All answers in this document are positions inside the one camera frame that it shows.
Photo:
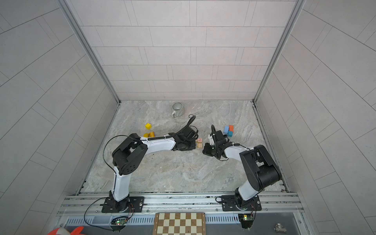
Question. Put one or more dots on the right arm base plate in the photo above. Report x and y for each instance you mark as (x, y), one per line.
(234, 203)

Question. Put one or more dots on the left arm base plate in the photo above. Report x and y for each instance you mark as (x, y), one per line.
(129, 204)

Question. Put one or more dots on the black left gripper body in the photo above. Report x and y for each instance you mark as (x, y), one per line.
(189, 145)

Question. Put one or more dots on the controller board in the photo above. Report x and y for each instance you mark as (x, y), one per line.
(246, 220)
(118, 223)

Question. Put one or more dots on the chessboard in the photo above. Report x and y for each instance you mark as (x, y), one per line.
(180, 223)

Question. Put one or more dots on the aluminium corner frame post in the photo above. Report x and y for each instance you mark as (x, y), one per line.
(286, 33)

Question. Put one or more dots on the light blue rectangular block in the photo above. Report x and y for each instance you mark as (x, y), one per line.
(226, 130)

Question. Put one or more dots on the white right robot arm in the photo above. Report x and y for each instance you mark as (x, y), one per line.
(260, 168)

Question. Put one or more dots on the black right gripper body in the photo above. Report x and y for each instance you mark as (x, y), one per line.
(211, 150)

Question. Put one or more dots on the left controller board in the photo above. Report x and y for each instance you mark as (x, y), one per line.
(118, 223)

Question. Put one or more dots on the right controller board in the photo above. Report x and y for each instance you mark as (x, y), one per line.
(246, 220)

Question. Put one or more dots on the small metal object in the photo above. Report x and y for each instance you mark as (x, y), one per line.
(279, 228)

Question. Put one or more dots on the aluminium front rail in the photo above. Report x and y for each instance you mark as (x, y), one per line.
(151, 203)

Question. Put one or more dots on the red object at bottom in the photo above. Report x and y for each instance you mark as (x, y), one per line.
(63, 231)

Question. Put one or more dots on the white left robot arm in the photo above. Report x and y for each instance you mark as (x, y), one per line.
(129, 154)

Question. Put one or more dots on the yellow cube block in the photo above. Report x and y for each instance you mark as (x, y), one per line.
(148, 126)

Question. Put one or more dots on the striped ceramic mug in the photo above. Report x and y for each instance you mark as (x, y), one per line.
(177, 110)

